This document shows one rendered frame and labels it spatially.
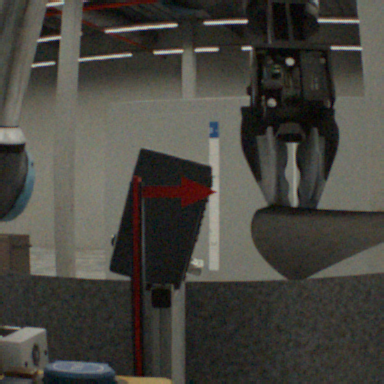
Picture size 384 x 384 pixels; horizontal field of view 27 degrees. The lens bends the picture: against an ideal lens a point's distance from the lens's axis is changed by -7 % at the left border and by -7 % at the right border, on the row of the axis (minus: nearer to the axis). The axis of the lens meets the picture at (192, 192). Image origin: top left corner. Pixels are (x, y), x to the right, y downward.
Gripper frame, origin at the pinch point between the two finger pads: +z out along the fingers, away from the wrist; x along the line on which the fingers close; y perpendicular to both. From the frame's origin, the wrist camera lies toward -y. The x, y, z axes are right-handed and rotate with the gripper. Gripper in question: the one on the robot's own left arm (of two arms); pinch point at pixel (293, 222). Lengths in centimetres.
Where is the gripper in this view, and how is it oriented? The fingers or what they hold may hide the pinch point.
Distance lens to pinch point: 73.7
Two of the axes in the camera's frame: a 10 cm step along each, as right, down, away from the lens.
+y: -0.2, -3.2, -9.5
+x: 10.0, -0.1, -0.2
